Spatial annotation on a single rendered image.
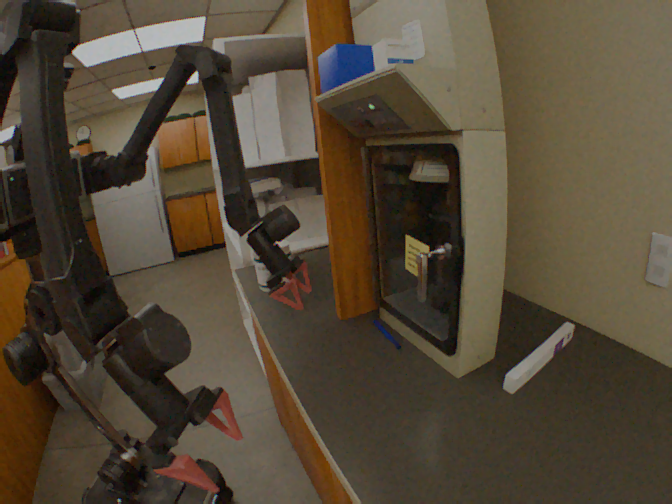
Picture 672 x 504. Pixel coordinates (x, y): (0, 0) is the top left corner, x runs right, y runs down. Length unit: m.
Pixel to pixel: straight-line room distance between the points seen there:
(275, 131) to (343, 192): 0.93
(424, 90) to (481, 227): 0.25
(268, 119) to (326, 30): 0.92
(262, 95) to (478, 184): 1.34
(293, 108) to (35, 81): 1.59
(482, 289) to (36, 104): 0.72
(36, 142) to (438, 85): 0.52
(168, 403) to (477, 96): 0.62
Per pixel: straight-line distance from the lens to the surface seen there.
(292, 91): 1.89
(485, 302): 0.67
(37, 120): 0.41
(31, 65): 0.44
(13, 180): 0.93
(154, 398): 0.41
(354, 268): 0.90
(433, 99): 0.52
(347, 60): 0.68
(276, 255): 0.80
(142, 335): 0.35
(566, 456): 0.62
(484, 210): 0.60
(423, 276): 0.59
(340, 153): 0.84
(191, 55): 0.85
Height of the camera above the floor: 1.40
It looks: 18 degrees down
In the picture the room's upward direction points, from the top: 6 degrees counter-clockwise
